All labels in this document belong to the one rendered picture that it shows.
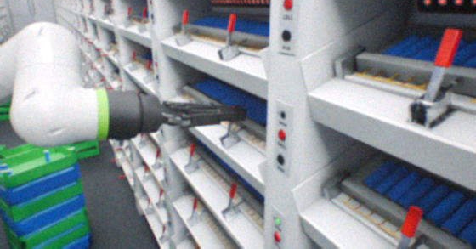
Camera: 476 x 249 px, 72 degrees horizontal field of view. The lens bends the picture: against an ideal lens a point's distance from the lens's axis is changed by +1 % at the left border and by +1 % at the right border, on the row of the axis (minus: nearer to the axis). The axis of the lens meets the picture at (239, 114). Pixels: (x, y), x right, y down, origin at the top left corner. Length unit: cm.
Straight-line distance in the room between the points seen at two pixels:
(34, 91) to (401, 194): 58
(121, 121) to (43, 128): 12
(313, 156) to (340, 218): 10
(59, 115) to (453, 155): 52
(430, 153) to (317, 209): 23
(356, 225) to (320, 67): 23
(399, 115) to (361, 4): 19
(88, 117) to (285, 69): 33
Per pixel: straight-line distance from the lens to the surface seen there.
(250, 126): 75
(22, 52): 67
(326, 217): 54
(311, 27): 45
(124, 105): 61
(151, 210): 194
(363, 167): 61
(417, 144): 38
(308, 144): 50
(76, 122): 59
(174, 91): 112
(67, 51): 66
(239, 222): 83
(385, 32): 56
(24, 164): 188
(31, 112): 59
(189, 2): 111
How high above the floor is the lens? 122
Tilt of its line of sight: 19 degrees down
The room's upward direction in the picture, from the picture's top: straight up
